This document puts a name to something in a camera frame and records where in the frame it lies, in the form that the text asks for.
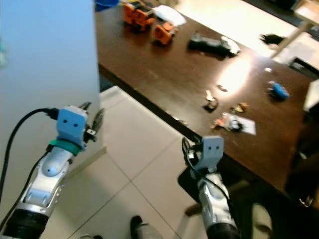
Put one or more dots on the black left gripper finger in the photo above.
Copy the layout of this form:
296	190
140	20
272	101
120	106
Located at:
98	121
85	105

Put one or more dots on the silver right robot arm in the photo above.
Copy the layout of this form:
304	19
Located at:
217	199

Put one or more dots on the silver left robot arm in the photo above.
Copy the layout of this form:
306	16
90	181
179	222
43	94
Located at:
52	167

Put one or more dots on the keys with orange tag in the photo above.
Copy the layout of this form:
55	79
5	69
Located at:
223	122

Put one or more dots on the small brass keys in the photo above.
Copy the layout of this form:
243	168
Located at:
240	107

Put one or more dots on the dark brown wooden table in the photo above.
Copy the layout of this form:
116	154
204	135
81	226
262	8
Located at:
179	74

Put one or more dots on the blue bin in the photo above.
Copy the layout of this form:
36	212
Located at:
107	4

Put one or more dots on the large orange black device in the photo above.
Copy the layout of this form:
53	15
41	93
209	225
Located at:
138	15

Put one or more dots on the small orange black device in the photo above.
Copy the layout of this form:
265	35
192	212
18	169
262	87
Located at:
164	33

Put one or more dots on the black stool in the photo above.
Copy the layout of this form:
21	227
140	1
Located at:
187	186

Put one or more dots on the robot left leg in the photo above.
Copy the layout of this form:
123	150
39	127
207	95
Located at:
147	231

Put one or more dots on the white cloth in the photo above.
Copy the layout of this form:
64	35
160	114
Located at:
170	14

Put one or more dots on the small silver coin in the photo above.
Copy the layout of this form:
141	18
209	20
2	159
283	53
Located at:
222	88

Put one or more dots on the black handheld tool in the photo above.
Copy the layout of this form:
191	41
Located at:
208	45

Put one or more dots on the white card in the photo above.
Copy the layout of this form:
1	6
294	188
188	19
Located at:
248	127

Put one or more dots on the white plastic piece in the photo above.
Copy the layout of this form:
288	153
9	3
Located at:
232	46

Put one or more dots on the blue plastic object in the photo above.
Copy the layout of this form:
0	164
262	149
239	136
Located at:
279	91

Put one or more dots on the black object on floor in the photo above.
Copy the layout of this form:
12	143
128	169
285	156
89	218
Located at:
272	39

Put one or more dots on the black flat box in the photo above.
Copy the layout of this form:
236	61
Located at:
306	67

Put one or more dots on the light wooden chair leg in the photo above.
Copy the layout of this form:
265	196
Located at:
296	26

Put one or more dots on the pale blue left wrist camera mount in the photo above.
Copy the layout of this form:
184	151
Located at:
71	123

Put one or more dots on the pale blue wrist camera mount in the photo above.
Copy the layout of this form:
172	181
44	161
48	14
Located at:
71	123
212	150

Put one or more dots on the pale blue right wrist camera mount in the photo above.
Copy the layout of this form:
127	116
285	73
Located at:
212	150

